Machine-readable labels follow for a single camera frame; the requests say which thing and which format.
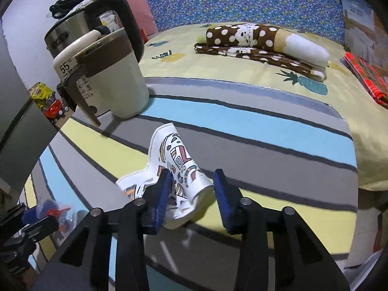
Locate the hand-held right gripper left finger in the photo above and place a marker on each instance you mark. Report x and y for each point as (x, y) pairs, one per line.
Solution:
(162, 200)

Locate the small red box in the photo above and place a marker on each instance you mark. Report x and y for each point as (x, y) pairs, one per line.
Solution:
(144, 36)

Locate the red toy truck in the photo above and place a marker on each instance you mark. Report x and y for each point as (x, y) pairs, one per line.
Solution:
(56, 110)

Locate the yellow snack packet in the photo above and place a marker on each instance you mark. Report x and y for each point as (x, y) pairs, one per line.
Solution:
(41, 94)

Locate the cardboard quilt box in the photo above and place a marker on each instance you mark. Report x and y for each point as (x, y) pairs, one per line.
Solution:
(357, 27)

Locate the cream steel electric kettle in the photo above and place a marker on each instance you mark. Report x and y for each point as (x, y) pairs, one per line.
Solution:
(69, 27)

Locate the red plaid cloth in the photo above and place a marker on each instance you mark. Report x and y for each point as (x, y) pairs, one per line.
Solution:
(369, 78)

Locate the brown polka dot blanket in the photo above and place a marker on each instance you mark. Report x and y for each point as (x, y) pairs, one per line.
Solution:
(230, 33)

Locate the blue floral headboard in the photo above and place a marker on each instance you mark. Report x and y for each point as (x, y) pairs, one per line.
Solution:
(242, 0)

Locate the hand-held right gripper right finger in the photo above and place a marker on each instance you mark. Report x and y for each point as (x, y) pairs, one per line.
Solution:
(222, 200)

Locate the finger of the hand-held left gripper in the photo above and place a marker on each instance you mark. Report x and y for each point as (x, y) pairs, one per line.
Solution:
(35, 212)
(41, 227)

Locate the patterned paper cup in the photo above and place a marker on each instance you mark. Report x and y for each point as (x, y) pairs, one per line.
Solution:
(182, 163)

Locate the yellow pineapple bed sheet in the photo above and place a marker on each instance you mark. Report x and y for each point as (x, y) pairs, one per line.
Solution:
(357, 121)

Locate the blue red plastic wrapper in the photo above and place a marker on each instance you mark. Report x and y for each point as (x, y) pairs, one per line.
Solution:
(59, 215)

